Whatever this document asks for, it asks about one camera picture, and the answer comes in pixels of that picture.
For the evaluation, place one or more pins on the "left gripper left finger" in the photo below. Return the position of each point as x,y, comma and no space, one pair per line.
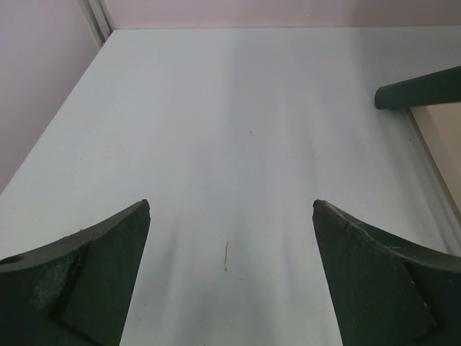
76,290

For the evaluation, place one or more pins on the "beige three-tier shelf rack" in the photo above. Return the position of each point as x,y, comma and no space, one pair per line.
434,101

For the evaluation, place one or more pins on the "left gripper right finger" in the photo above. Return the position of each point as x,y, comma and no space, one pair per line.
386,290

